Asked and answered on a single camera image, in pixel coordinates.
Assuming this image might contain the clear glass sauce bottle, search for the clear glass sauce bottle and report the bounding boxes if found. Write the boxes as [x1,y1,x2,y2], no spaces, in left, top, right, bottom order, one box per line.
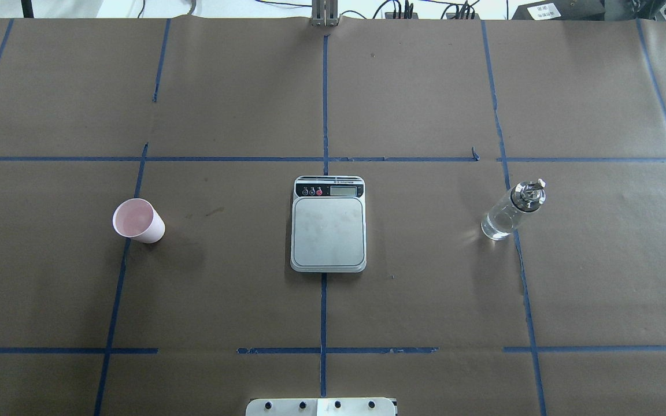
[480,179,547,240]

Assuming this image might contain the pink plastic cup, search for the pink plastic cup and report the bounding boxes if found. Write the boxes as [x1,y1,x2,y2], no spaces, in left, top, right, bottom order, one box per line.
[112,198,166,243]

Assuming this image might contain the white digital kitchen scale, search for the white digital kitchen scale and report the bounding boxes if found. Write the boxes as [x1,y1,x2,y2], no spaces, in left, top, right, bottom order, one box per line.
[289,176,367,273]

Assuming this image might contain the brown paper table cover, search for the brown paper table cover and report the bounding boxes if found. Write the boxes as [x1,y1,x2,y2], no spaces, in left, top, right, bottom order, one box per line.
[0,16,666,415]

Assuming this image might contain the black box with label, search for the black box with label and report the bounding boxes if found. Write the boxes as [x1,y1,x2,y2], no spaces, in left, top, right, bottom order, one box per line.
[510,1,605,21]

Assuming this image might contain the aluminium frame post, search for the aluminium frame post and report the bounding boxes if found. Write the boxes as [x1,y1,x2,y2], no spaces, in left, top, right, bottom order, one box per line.
[311,0,340,27]

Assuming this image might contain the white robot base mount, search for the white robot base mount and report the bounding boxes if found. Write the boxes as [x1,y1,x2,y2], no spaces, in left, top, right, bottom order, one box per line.
[245,397,398,415]

